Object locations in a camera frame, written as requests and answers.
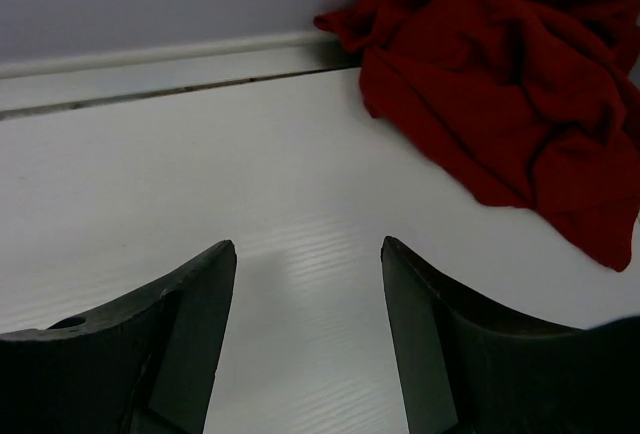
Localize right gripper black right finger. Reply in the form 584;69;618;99
381;237;639;433

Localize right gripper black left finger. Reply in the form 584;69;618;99
1;240;236;433

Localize dark red t shirt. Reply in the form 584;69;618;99
314;0;639;271

